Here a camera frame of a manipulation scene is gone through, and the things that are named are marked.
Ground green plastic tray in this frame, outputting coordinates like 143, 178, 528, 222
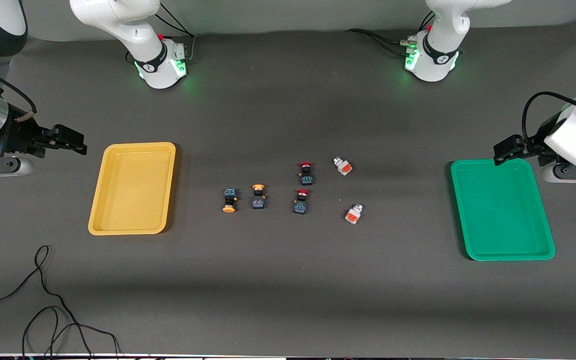
450, 158, 556, 262

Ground black right arm base cables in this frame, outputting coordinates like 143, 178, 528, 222
154, 2, 197, 65

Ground white orange push button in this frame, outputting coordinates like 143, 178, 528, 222
333, 156, 354, 177
344, 203, 364, 225

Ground yellow mushroom push button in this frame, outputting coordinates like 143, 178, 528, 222
221, 187, 239, 214
251, 183, 268, 210

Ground yellow plastic tray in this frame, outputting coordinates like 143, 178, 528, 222
88, 142, 177, 236

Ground black left arm base cables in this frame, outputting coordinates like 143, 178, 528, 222
345, 12, 437, 57

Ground black arm base cables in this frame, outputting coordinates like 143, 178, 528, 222
345, 12, 437, 57
154, 2, 197, 65

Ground red mushroom push button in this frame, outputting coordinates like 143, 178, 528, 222
298, 161, 315, 187
293, 189, 311, 215

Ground thin black loose cable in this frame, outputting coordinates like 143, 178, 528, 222
0, 245, 121, 359

